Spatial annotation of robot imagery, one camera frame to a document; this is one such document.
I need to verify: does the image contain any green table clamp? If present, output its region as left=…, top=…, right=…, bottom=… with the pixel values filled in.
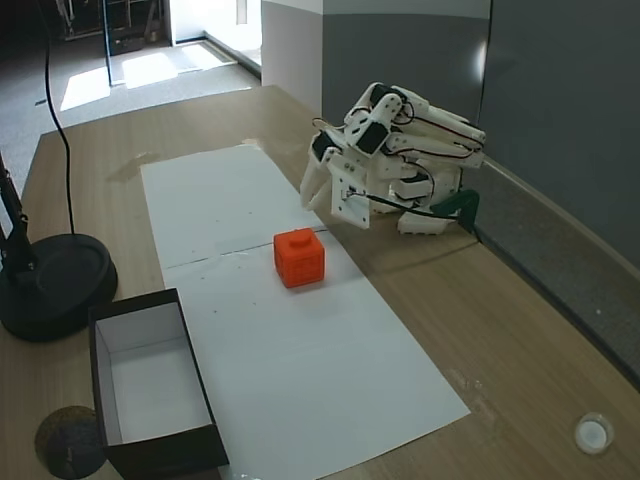
left=431, top=189, right=482, bottom=234

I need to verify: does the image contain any black lamp power cable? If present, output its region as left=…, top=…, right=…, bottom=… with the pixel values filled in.
left=43, top=0, right=77, bottom=236

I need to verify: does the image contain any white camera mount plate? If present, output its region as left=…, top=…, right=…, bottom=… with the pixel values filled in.
left=329, top=162, right=372, bottom=230

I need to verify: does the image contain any thin black camera cable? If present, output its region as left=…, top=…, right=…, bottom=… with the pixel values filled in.
left=348, top=193, right=482, bottom=242

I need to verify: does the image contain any small white round cap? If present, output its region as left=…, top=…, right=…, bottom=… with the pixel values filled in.
left=573, top=411, right=615, bottom=456

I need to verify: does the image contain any black desk lamp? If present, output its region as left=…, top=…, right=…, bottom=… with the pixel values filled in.
left=0, top=149, right=119, bottom=344

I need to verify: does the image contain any white paper sheet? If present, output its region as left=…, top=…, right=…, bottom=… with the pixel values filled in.
left=140, top=144, right=330, bottom=270
left=164, top=230, right=473, bottom=475

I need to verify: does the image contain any orange cube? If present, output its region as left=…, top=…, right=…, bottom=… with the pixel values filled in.
left=272, top=227, right=328, bottom=291

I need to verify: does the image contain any brown cardboard box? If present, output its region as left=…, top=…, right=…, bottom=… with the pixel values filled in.
left=88, top=287, right=231, bottom=480

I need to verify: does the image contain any gray desk partition panel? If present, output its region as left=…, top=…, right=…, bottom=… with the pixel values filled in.
left=319, top=0, right=640, bottom=392

